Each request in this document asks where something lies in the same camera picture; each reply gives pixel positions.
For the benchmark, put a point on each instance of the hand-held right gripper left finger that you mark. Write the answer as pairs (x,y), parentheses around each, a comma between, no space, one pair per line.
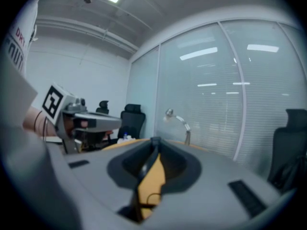
(96,181)

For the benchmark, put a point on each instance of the silver desk lamp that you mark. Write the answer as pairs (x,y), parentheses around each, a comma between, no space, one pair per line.
(187,133)

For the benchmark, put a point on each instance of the crumpled pale pink cloth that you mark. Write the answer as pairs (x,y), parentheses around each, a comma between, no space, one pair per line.
(129,138)

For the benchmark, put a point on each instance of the person's left hand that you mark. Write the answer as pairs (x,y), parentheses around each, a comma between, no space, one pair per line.
(69,128)

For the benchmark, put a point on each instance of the person's left forearm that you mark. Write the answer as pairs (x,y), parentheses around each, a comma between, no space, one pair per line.
(30,121)

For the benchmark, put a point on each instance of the black mesh office chair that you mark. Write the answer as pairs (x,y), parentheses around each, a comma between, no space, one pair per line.
(103,106)
(133,121)
(290,150)

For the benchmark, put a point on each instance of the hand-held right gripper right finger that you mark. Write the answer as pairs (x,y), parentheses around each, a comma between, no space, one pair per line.
(204,188)

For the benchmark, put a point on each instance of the white power strip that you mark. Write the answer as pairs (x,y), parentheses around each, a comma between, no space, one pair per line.
(54,139)

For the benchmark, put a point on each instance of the clear water bottle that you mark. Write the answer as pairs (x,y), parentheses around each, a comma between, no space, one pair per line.
(125,136)

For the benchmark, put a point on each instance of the person's white printed shirt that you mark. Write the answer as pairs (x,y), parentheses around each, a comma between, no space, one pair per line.
(16,80)

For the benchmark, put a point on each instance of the black wrist band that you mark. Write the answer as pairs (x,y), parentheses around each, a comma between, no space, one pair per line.
(36,121)

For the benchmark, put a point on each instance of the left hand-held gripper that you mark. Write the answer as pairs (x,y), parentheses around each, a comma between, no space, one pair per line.
(55,102)

